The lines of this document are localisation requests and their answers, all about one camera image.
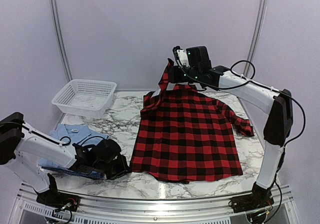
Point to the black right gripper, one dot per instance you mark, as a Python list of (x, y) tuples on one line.
[(175, 78)]

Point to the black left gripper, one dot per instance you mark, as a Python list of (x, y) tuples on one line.
[(123, 168)]

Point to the red black plaid shirt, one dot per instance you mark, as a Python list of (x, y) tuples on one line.
[(186, 136)]

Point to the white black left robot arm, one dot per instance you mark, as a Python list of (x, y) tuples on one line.
[(72, 149)]

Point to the blue checked folded shirt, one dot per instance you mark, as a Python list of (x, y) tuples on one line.
[(92, 175)]

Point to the light blue folded shirt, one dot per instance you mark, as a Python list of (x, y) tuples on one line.
[(78, 134)]

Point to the white plastic laundry basket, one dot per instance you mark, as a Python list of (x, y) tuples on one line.
[(85, 97)]

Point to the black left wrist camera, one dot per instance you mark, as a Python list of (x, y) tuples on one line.
[(106, 150)]

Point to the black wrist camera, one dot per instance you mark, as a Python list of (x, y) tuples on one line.
[(193, 57), (106, 150)]

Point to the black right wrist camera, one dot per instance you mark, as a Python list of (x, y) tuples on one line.
[(193, 57)]

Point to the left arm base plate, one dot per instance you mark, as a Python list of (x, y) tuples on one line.
[(59, 200)]

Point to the aluminium front frame rail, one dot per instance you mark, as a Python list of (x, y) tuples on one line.
[(221, 209)]

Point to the right aluminium corner post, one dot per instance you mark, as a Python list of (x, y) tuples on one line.
[(262, 9)]

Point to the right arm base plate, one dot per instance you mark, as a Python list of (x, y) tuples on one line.
[(248, 202)]

